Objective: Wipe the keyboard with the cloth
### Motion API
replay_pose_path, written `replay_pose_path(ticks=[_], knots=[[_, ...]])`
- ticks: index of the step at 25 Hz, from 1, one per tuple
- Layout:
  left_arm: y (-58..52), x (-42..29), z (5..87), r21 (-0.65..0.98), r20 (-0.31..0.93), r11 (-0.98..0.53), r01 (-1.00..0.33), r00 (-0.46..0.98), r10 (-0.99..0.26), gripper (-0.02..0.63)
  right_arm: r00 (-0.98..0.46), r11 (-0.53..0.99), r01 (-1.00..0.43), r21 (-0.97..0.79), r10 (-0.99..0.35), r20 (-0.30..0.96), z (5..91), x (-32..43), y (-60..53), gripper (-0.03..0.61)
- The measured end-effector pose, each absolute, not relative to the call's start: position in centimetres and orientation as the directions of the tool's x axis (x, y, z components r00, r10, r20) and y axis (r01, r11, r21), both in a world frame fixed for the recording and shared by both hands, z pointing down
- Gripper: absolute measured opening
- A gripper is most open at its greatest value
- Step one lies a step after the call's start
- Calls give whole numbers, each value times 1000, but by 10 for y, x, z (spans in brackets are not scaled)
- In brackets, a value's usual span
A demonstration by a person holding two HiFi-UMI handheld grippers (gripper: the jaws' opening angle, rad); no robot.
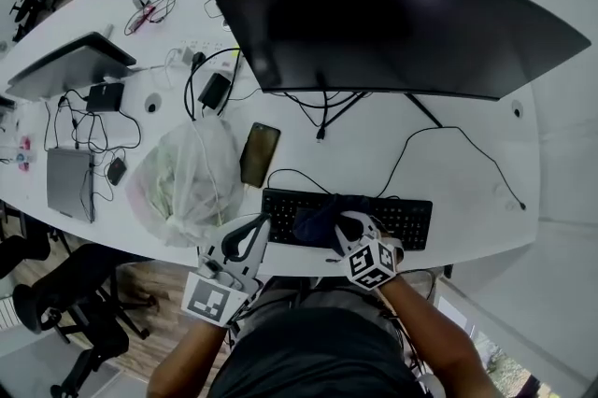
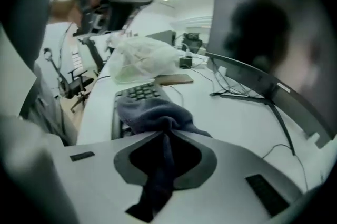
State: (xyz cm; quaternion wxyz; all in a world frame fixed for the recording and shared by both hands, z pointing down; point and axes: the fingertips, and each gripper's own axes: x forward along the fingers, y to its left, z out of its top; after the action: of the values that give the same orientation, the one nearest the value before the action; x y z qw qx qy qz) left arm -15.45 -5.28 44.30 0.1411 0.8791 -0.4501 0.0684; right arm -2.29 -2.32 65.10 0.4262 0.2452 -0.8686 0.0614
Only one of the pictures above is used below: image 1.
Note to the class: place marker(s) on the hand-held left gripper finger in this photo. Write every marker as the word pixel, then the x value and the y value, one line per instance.
pixel 224 235
pixel 261 246

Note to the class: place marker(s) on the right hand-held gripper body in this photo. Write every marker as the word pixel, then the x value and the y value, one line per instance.
pixel 371 265

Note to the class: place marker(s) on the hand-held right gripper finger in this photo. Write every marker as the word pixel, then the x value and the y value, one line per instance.
pixel 366 222
pixel 343 246

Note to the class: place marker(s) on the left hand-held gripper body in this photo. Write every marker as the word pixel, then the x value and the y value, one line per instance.
pixel 210 298

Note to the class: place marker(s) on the dark blue cloth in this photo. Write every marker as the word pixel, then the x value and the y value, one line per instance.
pixel 317 223

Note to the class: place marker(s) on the black keyboard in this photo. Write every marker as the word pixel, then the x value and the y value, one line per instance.
pixel 406 218

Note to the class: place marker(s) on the person's right forearm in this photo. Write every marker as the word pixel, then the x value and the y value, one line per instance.
pixel 434 340

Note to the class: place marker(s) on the person's left forearm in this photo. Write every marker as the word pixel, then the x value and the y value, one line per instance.
pixel 191 359

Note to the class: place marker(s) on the clear plastic bag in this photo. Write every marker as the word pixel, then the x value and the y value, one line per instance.
pixel 187 181

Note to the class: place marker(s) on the dark smartphone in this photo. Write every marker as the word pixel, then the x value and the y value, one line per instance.
pixel 259 155

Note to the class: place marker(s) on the person's torso in grey shirt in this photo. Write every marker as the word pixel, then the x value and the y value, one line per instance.
pixel 317 349

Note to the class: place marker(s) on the small black mouse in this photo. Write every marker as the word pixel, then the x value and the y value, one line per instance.
pixel 117 171

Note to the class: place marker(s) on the black power adapter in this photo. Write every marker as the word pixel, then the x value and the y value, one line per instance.
pixel 215 90

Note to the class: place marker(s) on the round desk grommet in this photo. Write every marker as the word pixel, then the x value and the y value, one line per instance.
pixel 517 109
pixel 152 103

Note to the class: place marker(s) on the closed grey laptop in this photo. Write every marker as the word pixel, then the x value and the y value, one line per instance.
pixel 67 183

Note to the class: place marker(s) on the black mini computer box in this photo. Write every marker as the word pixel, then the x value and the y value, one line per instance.
pixel 105 97

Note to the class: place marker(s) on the white power strip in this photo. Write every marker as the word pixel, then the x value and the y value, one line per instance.
pixel 210 48

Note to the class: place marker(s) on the large curved black monitor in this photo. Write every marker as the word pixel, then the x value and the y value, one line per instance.
pixel 383 22

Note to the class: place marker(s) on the white radiator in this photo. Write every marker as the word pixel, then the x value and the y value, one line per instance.
pixel 8 314

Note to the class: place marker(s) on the pink small items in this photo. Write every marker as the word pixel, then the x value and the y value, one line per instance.
pixel 25 153

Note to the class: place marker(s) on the grey monitor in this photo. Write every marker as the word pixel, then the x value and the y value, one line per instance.
pixel 70 66

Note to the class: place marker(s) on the small dark monitor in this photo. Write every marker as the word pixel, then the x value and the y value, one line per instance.
pixel 6 102

